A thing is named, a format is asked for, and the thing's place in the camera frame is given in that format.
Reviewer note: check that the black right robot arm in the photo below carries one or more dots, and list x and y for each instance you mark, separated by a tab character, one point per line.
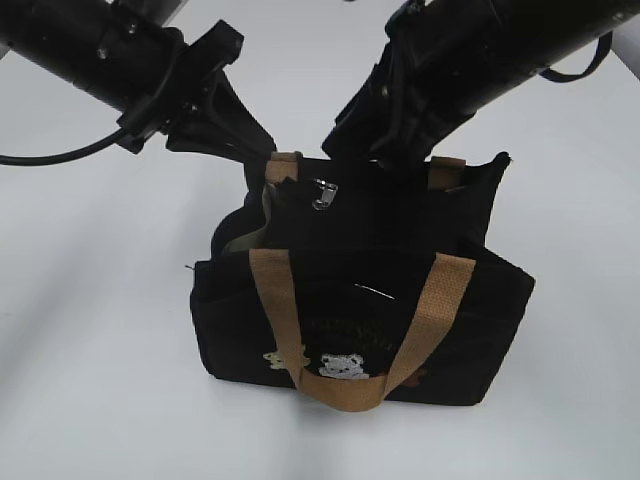
445	60

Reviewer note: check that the black canvas tote bag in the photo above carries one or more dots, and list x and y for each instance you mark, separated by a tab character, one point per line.
389	294

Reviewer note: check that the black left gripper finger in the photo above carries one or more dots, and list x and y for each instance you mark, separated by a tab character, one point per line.
217	123

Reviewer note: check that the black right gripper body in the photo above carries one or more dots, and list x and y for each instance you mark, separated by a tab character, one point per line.
390	121

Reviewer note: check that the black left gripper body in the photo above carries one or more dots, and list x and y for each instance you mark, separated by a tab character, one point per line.
182	83

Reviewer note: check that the metal zipper pull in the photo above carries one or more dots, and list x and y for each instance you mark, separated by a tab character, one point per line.
328	192

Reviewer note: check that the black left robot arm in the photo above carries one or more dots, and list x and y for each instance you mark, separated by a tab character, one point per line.
130	61

